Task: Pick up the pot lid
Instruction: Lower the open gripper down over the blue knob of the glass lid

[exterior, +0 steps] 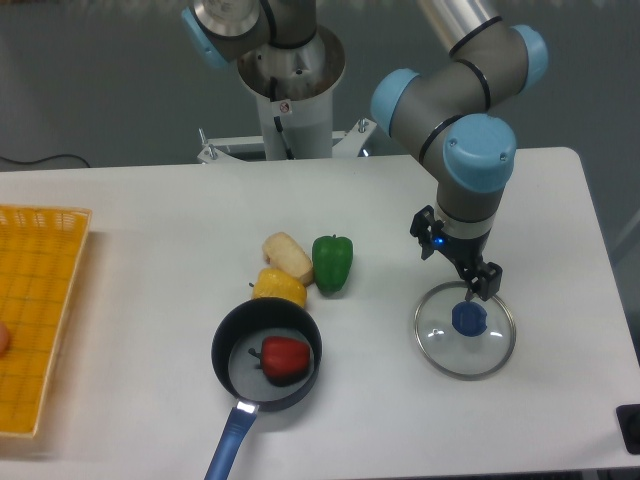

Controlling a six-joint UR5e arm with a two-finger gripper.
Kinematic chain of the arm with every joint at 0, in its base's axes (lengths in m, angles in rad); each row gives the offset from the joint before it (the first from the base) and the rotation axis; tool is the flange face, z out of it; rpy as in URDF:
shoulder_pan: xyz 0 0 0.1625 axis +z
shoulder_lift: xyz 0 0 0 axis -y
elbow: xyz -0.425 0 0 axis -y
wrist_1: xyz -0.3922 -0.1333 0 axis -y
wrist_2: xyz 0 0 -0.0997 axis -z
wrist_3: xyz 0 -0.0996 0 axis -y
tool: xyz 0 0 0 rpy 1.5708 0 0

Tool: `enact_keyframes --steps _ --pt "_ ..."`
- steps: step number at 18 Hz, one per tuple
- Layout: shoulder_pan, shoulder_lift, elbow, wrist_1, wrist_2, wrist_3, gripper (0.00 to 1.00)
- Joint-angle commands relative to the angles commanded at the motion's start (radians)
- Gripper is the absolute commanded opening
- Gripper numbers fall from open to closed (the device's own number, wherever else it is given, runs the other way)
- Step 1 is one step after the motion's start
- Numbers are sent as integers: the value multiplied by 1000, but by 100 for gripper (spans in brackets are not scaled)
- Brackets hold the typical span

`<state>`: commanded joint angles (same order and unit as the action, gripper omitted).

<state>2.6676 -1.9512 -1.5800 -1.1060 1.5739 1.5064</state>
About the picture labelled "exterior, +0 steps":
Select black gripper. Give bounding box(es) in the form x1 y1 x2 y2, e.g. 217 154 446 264
410 205 502 301

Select dark blue saucepan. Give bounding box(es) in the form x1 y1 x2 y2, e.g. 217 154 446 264
205 298 323 479

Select yellow woven basket tray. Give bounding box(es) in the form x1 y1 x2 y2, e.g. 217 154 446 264
1 204 92 438

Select black cable on floor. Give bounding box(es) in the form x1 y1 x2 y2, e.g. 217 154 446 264
0 153 91 168

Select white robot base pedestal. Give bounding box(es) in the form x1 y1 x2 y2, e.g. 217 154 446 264
197 26 377 164

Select orange object at left edge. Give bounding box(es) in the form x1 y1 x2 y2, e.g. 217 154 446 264
0 322 11 355

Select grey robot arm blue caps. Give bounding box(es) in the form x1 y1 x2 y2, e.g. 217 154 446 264
182 1 548 300

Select green bell pepper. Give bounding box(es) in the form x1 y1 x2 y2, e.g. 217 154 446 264
312 235 354 295

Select yellow bell pepper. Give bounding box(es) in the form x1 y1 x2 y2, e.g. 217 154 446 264
251 268 307 308

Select beige bread loaf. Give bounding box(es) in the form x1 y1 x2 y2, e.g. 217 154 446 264
262 232 314 286

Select red bell pepper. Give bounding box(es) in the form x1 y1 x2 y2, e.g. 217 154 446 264
248 336 311 386

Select glass pot lid blue knob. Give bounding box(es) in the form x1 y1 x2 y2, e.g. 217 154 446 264
413 281 517 381

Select black device at table edge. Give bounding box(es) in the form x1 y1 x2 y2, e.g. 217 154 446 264
616 404 640 455

